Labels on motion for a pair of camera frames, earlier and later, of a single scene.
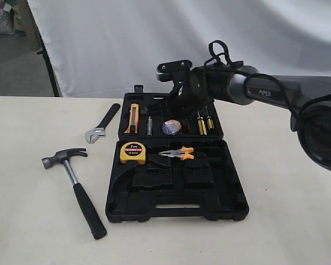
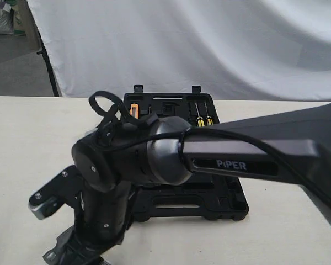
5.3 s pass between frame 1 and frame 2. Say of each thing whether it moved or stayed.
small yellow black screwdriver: stayed
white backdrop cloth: stayed
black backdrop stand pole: stayed
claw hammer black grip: moved
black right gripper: moved
